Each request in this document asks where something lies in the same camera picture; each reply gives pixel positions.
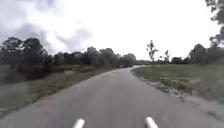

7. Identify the grey asphalt road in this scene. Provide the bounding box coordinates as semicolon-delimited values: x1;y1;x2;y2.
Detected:
0;65;224;128

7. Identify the thin tall tree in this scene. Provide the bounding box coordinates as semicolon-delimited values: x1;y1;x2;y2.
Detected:
145;40;159;65

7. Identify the small thin tree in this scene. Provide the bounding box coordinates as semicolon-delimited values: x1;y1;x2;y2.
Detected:
161;49;172;65

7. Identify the robot's own part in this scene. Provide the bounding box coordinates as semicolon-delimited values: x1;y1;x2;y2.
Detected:
144;116;159;128
72;118;86;128

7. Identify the grass verge with bushes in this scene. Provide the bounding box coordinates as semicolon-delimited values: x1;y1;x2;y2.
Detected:
0;64;118;118

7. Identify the open grass field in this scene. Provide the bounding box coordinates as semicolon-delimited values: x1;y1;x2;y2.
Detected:
132;63;224;101

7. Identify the row of dark trees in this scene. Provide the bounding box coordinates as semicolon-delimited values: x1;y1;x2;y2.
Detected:
0;36;138;84

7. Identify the pale gravel road edge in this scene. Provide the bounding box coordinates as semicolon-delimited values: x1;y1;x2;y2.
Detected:
129;68;224;123

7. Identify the group of dark trees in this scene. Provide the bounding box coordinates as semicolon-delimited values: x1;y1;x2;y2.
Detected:
170;0;224;66

